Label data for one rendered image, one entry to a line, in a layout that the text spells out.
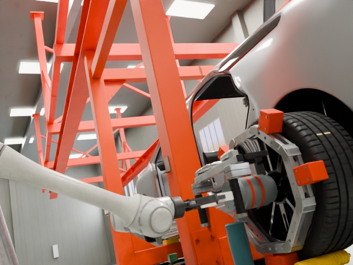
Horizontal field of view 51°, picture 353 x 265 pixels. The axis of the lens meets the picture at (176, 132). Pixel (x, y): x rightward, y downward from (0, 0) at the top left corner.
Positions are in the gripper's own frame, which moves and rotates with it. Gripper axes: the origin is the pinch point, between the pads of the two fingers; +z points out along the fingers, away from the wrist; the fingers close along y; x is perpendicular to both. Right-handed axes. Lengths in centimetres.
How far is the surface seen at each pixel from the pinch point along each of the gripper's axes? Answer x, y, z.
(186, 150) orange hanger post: 36, -64, 20
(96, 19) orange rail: 215, -197, 15
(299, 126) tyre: 21.8, 9.4, 37.5
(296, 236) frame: -19.4, -0.2, 27.8
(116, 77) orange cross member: 180, -259, 43
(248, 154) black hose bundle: 14.3, 4.8, 13.5
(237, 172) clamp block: 8.6, 2.5, 7.9
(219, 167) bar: 13.6, -10.3, 8.3
